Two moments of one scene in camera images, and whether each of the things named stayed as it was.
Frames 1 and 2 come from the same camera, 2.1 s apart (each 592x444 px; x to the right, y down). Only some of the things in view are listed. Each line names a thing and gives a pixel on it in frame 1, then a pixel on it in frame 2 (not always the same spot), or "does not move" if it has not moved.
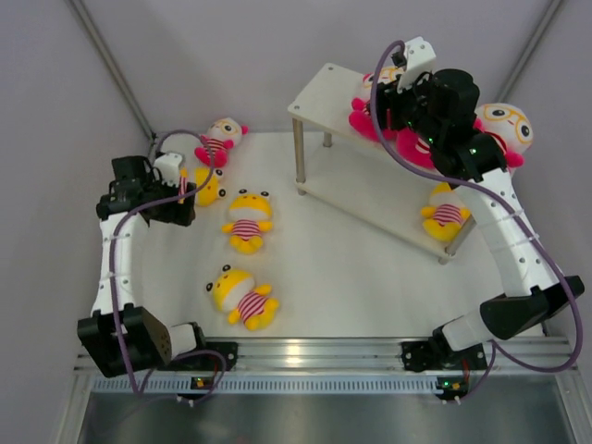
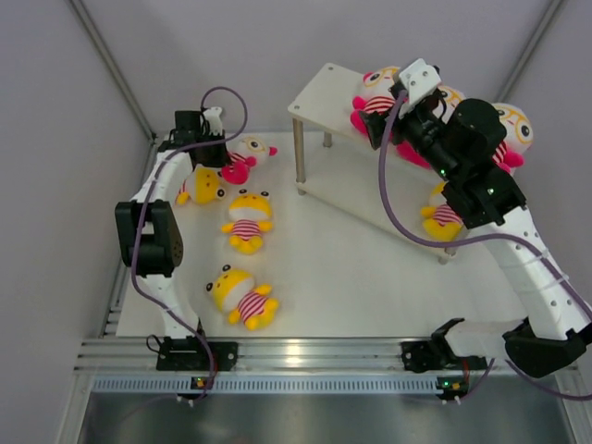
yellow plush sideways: x=215 y=190 does not move
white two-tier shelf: x=361 y=178 does not move
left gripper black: x=178 y=213 → x=220 y=160
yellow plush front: x=237 y=293 does not move
